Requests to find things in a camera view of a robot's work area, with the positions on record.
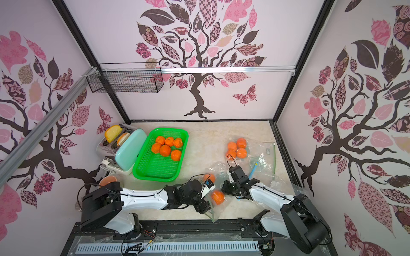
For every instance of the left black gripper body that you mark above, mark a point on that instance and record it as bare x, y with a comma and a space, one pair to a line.
199, 205

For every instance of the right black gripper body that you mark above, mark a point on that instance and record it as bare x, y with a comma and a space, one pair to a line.
230, 188

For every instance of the orange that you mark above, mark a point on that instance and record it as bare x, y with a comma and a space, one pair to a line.
156, 148
160, 140
178, 143
176, 155
169, 141
165, 150

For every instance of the blue zip clear bag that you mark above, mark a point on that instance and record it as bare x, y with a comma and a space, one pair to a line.
265, 175

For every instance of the green zip bag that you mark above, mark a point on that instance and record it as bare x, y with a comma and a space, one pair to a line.
220, 171
263, 152

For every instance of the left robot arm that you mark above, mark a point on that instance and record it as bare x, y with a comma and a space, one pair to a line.
113, 207

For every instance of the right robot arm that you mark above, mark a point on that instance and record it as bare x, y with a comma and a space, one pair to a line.
300, 220

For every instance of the green plastic basket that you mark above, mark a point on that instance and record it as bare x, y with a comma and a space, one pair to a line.
161, 156

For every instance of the mint green toaster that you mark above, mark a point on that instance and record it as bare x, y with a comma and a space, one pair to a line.
122, 159

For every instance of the pink ceramic mug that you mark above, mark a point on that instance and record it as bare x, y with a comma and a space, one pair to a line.
107, 180

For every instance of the orange toast slice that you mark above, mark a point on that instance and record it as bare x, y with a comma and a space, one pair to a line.
122, 138

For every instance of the yellow bread slice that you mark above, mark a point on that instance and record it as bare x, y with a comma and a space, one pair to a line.
112, 133

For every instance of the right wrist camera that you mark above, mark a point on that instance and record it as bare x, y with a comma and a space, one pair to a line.
238, 176

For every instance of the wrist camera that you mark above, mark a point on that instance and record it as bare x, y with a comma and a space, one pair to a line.
209, 186
238, 176

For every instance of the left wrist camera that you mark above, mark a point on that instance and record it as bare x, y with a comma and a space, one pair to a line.
209, 186

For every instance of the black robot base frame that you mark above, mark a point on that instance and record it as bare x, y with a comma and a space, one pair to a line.
270, 244

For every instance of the white slotted cable duct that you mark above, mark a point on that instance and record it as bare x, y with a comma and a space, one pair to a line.
121, 249

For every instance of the aluminium rail back wall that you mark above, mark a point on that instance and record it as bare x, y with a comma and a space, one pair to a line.
201, 70

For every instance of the aluminium rail wall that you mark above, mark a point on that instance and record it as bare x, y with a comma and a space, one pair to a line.
201, 70
17, 156

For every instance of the black wire wall basket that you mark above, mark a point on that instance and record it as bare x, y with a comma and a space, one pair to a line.
128, 77

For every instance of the aluminium rail left wall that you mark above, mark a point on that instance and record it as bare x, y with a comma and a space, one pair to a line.
17, 156

